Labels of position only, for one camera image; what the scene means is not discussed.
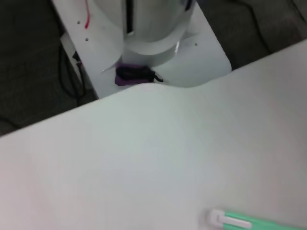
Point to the mint green pen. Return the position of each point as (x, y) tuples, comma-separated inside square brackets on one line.
[(263, 220)]

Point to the white robot base platform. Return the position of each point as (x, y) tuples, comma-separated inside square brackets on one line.
[(201, 60)]

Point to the purple black cloth bundle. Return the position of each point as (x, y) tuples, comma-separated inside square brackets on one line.
[(132, 75)]

